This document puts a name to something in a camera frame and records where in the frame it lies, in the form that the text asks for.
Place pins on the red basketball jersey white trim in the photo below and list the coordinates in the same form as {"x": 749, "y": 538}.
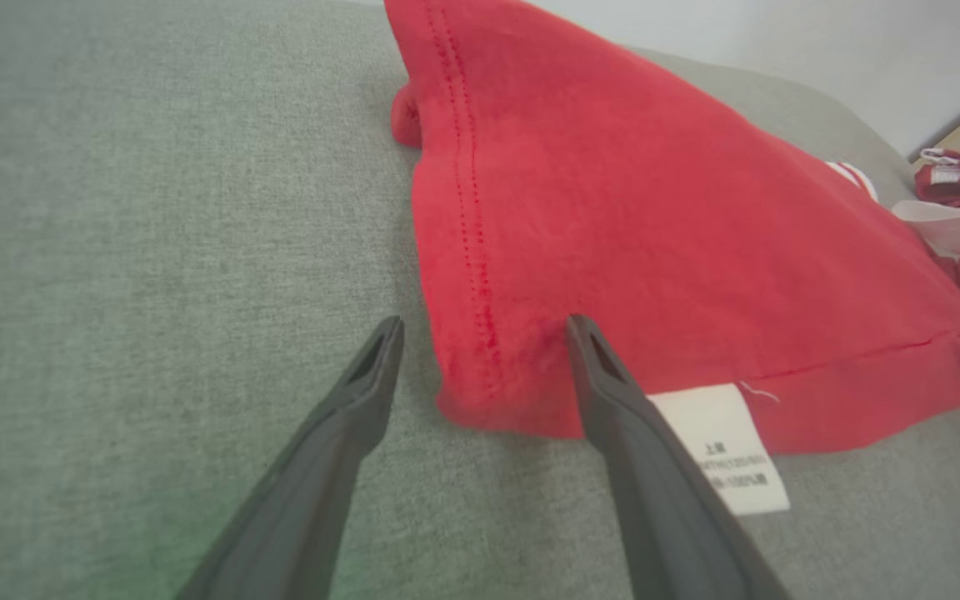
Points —
{"x": 655, "y": 250}

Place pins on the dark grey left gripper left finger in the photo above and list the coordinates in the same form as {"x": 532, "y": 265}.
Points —
{"x": 305, "y": 517}

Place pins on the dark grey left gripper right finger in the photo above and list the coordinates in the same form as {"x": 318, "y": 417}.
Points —
{"x": 672, "y": 517}

